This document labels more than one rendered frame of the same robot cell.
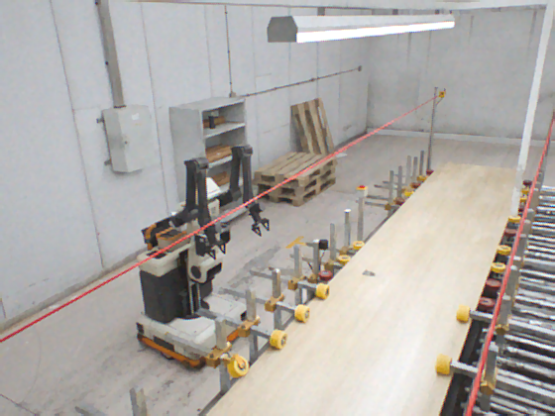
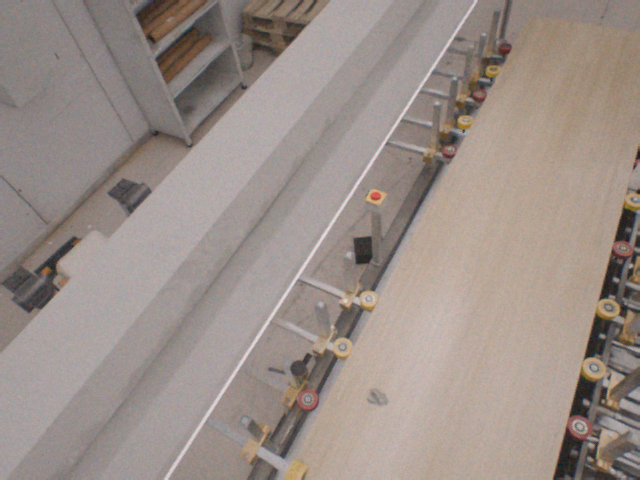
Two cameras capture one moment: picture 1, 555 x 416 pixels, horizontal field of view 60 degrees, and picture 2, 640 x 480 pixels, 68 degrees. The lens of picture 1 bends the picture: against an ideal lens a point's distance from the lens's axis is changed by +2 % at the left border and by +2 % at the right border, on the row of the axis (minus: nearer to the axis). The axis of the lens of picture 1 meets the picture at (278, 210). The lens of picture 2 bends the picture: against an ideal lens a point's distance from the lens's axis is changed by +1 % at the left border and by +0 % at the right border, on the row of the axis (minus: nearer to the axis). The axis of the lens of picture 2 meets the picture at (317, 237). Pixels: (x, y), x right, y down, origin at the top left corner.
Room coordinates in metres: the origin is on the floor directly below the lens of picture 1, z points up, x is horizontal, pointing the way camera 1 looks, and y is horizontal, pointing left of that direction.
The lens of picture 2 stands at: (2.02, -0.51, 2.74)
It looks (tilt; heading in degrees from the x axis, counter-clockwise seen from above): 53 degrees down; 7
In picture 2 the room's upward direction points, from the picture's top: 11 degrees counter-clockwise
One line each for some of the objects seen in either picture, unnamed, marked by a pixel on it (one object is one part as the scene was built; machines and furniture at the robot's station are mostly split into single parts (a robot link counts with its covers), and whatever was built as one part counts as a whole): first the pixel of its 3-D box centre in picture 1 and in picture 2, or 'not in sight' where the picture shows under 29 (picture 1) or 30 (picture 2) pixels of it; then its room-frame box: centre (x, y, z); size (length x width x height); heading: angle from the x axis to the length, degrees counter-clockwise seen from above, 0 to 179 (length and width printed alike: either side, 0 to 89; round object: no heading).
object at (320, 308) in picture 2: (332, 254); (325, 330); (2.88, -0.37, 0.89); 0.04 x 0.04 x 0.48; 59
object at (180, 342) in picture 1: (194, 348); not in sight; (1.85, 0.41, 0.95); 0.36 x 0.03 x 0.03; 59
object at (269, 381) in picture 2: (297, 274); (268, 381); (2.70, -0.11, 0.84); 0.43 x 0.03 x 0.04; 59
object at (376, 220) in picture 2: (360, 223); (376, 236); (3.32, -0.63, 0.93); 0.05 x 0.05 x 0.45; 59
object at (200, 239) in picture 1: (211, 235); not in sight; (3.04, 0.48, 0.99); 0.28 x 0.16 x 0.22; 144
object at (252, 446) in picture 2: (296, 281); (256, 443); (2.44, -0.10, 0.95); 0.14 x 0.06 x 0.05; 149
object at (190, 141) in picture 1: (214, 165); (171, 33); (5.63, 0.78, 0.78); 0.90 x 0.45 x 1.55; 149
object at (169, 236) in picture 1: (173, 239); not in sight; (3.27, 0.81, 0.87); 0.23 x 0.15 x 0.11; 144
